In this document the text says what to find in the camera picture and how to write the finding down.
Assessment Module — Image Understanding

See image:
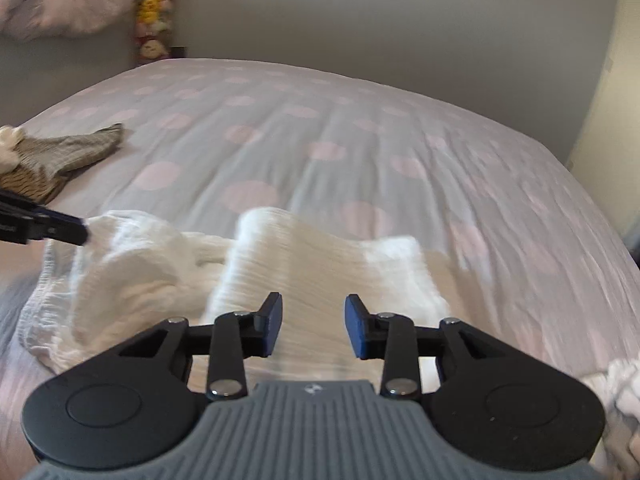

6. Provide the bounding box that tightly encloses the brown striped garment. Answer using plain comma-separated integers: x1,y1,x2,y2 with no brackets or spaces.
0,122,125,206

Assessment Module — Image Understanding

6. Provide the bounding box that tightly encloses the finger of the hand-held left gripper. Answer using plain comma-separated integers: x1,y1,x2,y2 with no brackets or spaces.
0,189,88,226
22,211,91,247

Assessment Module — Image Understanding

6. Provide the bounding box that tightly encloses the clear tube of plush toys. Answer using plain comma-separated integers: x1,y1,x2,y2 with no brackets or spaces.
135,0,176,65

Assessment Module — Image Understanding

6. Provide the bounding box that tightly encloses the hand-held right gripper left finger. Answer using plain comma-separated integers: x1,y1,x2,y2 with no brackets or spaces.
117,291,284,402

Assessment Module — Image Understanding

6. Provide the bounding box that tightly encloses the rolled pale pink duvet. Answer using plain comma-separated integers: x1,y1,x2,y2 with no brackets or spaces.
0,0,132,43

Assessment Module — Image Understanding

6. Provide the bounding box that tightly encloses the white crinkled cloth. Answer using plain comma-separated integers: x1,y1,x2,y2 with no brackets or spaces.
582,357,640,480
0,125,26,173

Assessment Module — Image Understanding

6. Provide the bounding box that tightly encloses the pink polka dot bed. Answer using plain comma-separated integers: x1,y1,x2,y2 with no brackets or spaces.
0,57,640,480

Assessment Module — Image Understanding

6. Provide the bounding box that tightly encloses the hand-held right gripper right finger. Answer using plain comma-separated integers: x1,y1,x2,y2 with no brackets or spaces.
345,295,513,402

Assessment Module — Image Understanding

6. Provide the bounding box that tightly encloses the white crinkled garment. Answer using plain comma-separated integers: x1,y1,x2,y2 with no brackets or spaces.
17,207,453,396

